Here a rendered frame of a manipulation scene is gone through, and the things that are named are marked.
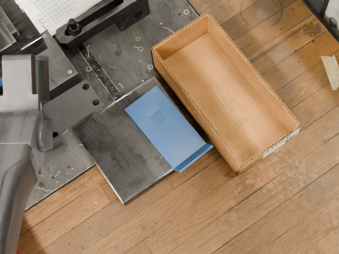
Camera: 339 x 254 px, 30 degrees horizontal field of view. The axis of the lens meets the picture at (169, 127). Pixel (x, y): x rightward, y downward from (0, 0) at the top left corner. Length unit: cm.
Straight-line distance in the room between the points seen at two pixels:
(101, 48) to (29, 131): 48
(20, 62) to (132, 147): 34
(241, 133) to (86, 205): 29
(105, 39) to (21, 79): 41
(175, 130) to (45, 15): 31
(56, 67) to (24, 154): 39
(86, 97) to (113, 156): 22
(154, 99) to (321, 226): 35
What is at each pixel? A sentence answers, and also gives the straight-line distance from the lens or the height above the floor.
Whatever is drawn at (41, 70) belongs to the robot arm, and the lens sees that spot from 81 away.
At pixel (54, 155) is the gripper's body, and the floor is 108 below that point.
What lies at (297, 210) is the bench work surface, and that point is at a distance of 106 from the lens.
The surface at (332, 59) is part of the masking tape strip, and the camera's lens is 116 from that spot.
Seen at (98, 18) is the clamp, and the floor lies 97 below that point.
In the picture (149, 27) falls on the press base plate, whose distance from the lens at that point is 117.
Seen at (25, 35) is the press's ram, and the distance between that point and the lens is 92.
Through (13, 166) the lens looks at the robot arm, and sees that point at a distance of 69.
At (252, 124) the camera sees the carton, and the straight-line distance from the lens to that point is 109.
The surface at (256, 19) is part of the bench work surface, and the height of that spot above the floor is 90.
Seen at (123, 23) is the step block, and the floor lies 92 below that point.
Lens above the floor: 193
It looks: 70 degrees down
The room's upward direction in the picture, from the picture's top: 8 degrees counter-clockwise
